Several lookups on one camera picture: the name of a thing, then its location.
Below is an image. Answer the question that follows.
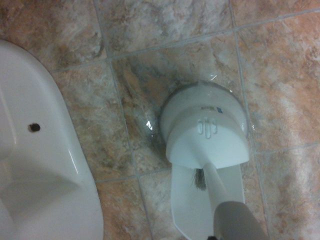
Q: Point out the white toilet brush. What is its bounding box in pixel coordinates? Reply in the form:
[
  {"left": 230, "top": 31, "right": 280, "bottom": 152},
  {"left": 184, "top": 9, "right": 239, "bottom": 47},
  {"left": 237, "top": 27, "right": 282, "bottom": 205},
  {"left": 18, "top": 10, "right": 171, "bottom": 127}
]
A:
[{"left": 192, "top": 162, "right": 270, "bottom": 240}]

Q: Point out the white toilet bowl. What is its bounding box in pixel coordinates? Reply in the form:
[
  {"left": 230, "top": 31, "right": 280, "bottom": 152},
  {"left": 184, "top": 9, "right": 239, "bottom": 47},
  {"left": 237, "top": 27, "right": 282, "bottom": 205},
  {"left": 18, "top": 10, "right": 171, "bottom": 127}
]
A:
[{"left": 0, "top": 39, "right": 105, "bottom": 240}]

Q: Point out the white brush holder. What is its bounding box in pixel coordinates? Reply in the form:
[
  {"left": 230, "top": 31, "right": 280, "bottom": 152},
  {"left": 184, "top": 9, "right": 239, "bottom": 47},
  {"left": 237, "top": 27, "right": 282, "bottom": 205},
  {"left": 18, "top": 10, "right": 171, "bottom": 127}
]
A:
[{"left": 159, "top": 80, "right": 251, "bottom": 232}]

